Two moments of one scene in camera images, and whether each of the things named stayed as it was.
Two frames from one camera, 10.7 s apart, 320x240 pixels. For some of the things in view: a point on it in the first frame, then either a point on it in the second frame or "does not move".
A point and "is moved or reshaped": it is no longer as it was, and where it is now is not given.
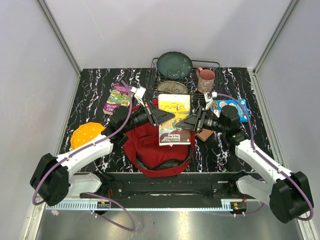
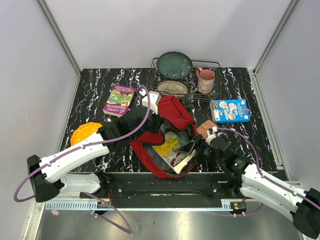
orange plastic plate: (85, 133) does not move
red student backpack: (141, 146) is moved or reshaped
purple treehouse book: (119, 96) does not move
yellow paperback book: (169, 134) → (164, 148)
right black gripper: (194, 122) → (189, 147)
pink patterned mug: (205, 79) does not move
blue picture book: (240, 104) does not move
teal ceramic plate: (174, 65) does not move
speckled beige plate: (172, 87) does not move
